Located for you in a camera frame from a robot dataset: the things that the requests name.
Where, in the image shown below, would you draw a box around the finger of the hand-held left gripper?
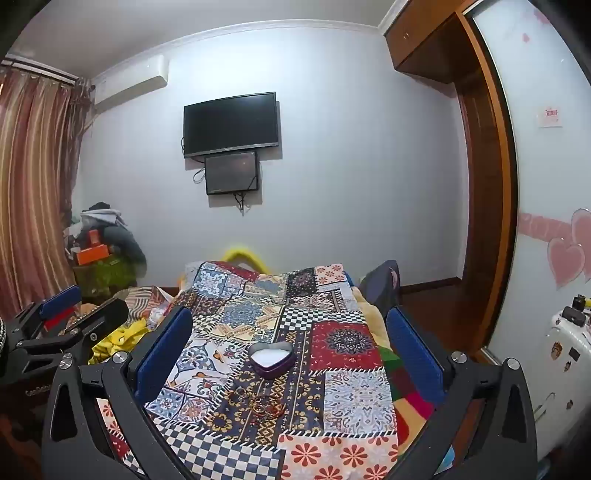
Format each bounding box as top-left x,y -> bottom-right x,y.
10,285 -> 83,344
18,298 -> 130,365

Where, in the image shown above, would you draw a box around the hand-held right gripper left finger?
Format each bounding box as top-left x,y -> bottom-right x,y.
41,305 -> 194,480

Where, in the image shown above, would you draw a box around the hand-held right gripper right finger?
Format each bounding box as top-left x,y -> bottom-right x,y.
386,305 -> 539,480

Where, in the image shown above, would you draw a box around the purple heart-shaped tin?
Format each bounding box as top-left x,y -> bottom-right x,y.
248,342 -> 296,380

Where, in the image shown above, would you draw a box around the heap of bracelets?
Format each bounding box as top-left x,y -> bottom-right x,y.
226,385 -> 284,418

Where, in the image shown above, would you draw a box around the yellow cloth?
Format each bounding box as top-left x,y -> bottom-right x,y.
90,318 -> 151,365

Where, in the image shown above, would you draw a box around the green bag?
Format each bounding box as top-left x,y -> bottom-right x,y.
76,256 -> 134,296

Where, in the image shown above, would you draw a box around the striped patterned cloth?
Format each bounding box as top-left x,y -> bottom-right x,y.
122,285 -> 178,326

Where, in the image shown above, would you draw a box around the orange box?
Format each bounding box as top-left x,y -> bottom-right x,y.
76,244 -> 114,266

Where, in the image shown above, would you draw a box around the colourful fleece blanket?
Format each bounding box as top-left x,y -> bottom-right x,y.
353,286 -> 446,480

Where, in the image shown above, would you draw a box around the dark backpack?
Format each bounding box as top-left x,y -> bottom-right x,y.
359,260 -> 402,308

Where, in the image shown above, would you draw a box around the pile of clothes and boxes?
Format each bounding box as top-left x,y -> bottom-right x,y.
74,202 -> 147,278

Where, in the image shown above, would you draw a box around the striped red curtain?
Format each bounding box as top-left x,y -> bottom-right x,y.
0,65 -> 95,319

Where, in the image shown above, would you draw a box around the patchwork printed blanket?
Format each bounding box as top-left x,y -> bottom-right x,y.
99,261 -> 400,480

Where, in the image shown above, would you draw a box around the white suitcase with stickers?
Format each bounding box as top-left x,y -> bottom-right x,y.
517,307 -> 591,462

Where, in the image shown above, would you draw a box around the small black device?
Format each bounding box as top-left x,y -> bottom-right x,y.
561,295 -> 591,326

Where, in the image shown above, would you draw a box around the small black monitor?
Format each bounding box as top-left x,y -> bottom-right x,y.
204,151 -> 260,196

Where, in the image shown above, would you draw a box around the white sliding wardrobe door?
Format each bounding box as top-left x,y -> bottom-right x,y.
466,0 -> 591,462

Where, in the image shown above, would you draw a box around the white air conditioner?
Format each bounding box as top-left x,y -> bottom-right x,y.
92,54 -> 169,112

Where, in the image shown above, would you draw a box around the yellow ring cushion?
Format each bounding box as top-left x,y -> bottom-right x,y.
223,247 -> 269,273

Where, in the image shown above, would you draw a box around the pink heart wall decals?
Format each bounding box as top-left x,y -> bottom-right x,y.
517,208 -> 591,289

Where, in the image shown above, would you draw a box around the black wall television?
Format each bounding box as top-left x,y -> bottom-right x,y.
183,92 -> 280,159

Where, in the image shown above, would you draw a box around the curtain rail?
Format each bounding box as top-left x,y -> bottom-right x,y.
0,55 -> 79,86

